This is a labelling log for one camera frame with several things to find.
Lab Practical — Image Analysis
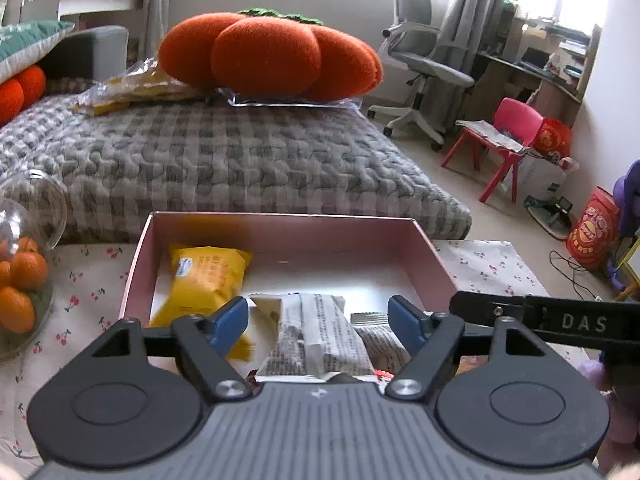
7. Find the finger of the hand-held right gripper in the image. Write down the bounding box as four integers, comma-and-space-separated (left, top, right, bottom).
448, 289, 545, 332

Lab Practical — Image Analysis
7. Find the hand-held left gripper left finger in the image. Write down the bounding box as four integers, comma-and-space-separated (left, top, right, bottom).
89, 296, 252, 405

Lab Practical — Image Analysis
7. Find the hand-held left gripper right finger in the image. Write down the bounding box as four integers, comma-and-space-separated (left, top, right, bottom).
385, 294, 552, 403

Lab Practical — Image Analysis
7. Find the newsprint pattern snack packet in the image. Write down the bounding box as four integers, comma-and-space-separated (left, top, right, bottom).
248, 292, 378, 385
350, 312, 411, 371

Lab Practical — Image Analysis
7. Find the large yellow snack packet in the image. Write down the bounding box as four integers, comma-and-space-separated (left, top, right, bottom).
149, 244, 253, 361

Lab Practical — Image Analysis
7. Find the pink cardboard box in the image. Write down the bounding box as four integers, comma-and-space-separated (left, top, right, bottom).
117, 211, 458, 376

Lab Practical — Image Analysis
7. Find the person's right forearm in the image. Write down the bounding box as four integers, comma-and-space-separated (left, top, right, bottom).
575, 355, 640, 466

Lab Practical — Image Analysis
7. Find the clear plastic bag with snacks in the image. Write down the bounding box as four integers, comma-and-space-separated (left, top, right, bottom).
70, 57, 208, 117

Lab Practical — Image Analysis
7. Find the red cartoon bag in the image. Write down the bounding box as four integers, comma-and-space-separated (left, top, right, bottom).
566, 186, 621, 271

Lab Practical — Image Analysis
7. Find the black device on floor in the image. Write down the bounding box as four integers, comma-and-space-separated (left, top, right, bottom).
525, 196, 576, 238

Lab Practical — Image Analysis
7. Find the purple plastic toy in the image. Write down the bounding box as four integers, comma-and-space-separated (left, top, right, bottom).
607, 160, 640, 301

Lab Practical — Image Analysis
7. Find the cherry print tablecloth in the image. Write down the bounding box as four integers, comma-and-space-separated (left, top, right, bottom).
0, 240, 640, 480

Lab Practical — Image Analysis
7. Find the white cardboard box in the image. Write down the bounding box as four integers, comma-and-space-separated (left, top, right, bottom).
515, 152, 581, 206

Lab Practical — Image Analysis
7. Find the folded newspaper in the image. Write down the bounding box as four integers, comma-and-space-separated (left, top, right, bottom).
456, 119, 530, 156

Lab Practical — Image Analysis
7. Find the red gift bag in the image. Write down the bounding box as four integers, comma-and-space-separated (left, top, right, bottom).
532, 117, 573, 161

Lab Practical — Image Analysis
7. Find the pink plastic child chair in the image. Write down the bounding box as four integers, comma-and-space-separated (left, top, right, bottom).
440, 97, 545, 204

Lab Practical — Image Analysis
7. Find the pile of small mandarins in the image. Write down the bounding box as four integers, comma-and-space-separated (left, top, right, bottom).
0, 237, 51, 336

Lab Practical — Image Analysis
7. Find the glass jar with orange lid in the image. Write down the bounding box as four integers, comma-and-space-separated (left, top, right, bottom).
0, 169, 68, 358

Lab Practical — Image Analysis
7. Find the cluttered desk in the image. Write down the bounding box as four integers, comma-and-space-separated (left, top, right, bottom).
475, 10, 601, 126

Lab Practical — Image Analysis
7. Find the grey office chair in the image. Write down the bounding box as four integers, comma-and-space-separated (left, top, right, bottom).
367, 0, 476, 152

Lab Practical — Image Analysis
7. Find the large orange pumpkin cushion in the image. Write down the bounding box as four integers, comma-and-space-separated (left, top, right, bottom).
158, 7, 384, 103

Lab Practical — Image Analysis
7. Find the grey curtain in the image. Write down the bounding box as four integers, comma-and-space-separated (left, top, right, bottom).
440, 0, 516, 126

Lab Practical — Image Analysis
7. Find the small orange plush cushion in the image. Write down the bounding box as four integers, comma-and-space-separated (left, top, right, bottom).
0, 65, 47, 126

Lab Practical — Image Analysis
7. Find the green leaf pattern pillow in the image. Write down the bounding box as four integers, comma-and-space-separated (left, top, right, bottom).
0, 20, 76, 83

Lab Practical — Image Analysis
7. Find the black cable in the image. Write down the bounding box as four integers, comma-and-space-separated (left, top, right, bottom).
549, 250, 621, 301

